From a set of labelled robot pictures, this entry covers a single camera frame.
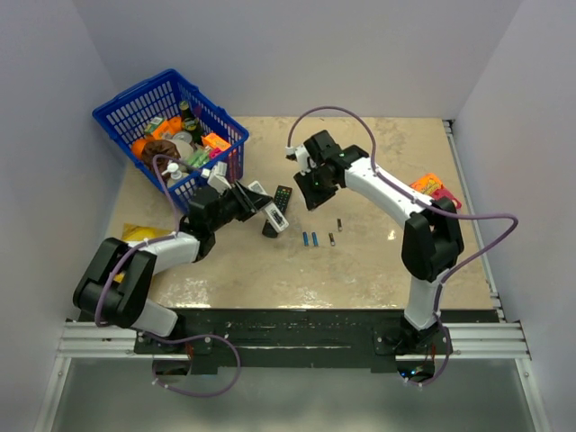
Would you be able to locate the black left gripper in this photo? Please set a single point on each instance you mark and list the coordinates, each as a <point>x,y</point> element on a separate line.
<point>256,201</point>

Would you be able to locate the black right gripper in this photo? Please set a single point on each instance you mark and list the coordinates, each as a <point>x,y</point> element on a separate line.
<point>312,198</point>

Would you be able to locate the white air conditioner remote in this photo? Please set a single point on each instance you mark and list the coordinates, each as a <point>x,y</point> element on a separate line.
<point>256,187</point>

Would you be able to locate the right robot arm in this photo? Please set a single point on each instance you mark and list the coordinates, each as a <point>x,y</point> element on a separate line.
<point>432,239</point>

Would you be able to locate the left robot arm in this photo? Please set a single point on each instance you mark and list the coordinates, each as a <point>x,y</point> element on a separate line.
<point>115,287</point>

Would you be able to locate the black TV remote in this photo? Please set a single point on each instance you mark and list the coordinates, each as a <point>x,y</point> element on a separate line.
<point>282,197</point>

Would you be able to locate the orange pink box in basket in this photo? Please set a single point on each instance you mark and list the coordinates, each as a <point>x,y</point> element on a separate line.
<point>214,144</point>

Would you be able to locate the green sponge pack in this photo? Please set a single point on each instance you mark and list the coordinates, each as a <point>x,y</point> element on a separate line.
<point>198,159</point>

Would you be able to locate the white pump bottle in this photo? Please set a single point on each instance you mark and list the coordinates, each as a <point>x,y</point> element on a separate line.
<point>173,174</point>

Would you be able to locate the tin can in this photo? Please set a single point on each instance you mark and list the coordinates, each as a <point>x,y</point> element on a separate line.
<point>184,136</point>

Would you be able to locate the green glass bottle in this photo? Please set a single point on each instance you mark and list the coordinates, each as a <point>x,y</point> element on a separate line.
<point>190,122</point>

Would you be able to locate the blue plastic basket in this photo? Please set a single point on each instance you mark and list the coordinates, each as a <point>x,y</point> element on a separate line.
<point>125,117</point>

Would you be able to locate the pink orange snack box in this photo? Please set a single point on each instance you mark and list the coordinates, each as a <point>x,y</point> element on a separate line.
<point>431,185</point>

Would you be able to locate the brown crumpled bag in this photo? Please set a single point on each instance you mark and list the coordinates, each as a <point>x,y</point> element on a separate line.
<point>158,147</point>

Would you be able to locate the orange juice carton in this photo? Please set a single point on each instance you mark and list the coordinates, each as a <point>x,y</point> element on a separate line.
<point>161,128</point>

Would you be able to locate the yellow Lays chips bag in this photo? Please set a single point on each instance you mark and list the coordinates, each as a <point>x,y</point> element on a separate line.
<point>134,234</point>

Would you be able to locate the orange fruit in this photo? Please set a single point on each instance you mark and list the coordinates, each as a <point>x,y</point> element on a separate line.
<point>137,147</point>

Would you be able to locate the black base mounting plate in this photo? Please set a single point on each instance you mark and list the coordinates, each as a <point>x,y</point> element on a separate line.
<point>281,338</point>

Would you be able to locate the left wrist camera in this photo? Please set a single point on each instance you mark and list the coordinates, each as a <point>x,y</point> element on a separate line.
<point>216,177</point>

